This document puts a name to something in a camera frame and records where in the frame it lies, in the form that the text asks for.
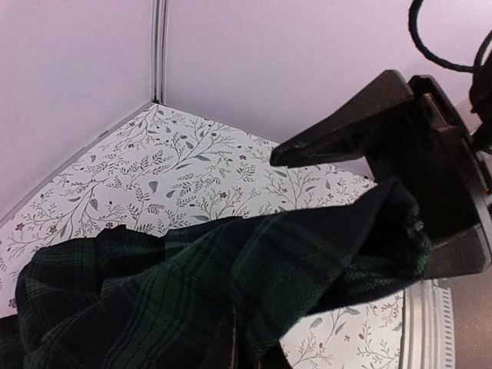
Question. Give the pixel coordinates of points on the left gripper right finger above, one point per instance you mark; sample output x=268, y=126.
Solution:
x=465, y=253

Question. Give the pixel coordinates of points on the front aluminium rail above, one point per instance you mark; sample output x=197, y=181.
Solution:
x=428, y=338

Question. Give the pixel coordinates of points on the green plaid pleated skirt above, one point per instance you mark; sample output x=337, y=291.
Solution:
x=220, y=294

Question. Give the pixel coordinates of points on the left aluminium frame post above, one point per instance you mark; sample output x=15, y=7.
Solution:
x=159, y=30

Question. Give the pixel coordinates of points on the floral patterned table mat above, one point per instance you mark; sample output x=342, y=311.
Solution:
x=164, y=169

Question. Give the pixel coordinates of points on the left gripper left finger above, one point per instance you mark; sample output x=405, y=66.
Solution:
x=352, y=131

